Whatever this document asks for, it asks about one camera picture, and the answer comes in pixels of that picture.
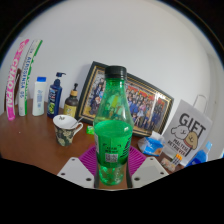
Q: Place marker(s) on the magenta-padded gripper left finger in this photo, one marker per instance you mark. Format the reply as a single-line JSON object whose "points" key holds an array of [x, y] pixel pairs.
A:
{"points": [[75, 170]]}

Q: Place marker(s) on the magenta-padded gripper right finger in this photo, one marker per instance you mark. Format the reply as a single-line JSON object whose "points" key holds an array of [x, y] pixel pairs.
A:
{"points": [[148, 170]]}

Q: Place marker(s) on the green plastic drink bottle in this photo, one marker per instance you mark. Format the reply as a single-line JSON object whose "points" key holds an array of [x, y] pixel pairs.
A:
{"points": [[113, 136]]}

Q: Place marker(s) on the small patterned box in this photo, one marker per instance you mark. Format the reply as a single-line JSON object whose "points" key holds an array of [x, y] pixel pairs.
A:
{"points": [[168, 164]]}

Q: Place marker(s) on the floral patterned mug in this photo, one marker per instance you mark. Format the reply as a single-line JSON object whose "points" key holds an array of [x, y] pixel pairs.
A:
{"points": [[64, 135]]}

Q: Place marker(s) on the metal spoon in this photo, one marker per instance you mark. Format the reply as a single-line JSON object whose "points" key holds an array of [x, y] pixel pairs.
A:
{"points": [[78, 121]]}

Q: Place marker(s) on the blue detergent bottle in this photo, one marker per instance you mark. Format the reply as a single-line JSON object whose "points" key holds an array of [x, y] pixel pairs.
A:
{"points": [[198, 158]]}

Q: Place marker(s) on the white paper gift bag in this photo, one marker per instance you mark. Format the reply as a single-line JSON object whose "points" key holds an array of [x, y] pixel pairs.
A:
{"points": [[190, 130]]}

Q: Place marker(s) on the framed group photo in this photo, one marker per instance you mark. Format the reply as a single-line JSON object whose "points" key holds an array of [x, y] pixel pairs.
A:
{"points": [[146, 106]]}

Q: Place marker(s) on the brown pump bottle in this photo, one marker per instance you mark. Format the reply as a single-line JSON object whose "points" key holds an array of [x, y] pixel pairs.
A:
{"points": [[70, 106]]}

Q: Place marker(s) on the dark blue pump bottle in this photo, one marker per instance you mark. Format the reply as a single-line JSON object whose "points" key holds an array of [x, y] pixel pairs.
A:
{"points": [[54, 100]]}

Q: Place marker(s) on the white bottle with blue cap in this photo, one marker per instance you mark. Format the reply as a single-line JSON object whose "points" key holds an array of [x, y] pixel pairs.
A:
{"points": [[39, 100]]}

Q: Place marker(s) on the pink printed banner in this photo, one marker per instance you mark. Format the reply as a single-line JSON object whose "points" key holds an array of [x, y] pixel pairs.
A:
{"points": [[13, 90]]}

